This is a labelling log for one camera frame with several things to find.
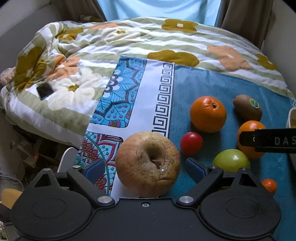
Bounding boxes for large green apple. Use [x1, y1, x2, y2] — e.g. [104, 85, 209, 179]
[212, 149, 250, 172]

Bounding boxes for small red tomato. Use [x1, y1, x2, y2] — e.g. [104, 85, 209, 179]
[180, 132, 204, 157]

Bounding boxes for small mandarin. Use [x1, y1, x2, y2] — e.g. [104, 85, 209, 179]
[261, 179, 277, 196]

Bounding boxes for brown kiwi with sticker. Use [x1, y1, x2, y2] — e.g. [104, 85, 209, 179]
[233, 94, 262, 121]

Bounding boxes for wrinkled yellow-red apple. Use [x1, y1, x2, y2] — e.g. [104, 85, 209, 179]
[115, 132, 181, 198]

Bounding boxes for large orange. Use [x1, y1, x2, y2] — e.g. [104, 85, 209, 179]
[190, 96, 227, 133]

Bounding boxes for cream yellow bowl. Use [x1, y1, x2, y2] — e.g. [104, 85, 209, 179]
[286, 108, 296, 128]

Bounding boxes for blue patterned cloth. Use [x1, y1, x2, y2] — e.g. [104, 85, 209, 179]
[75, 57, 295, 240]

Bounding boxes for floral quilt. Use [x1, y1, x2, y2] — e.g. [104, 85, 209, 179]
[1, 17, 292, 146]

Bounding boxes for black phone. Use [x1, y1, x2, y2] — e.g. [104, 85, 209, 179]
[36, 82, 54, 100]

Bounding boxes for brown curtain right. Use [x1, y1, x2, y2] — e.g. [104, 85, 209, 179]
[217, 0, 273, 48]

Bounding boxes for brown curtain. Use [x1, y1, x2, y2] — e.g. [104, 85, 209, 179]
[50, 0, 107, 22]
[217, 0, 273, 48]

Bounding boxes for light blue curtain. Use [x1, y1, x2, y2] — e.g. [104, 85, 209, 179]
[98, 0, 221, 26]

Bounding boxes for brown curtain left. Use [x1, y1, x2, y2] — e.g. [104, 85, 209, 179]
[50, 0, 107, 22]

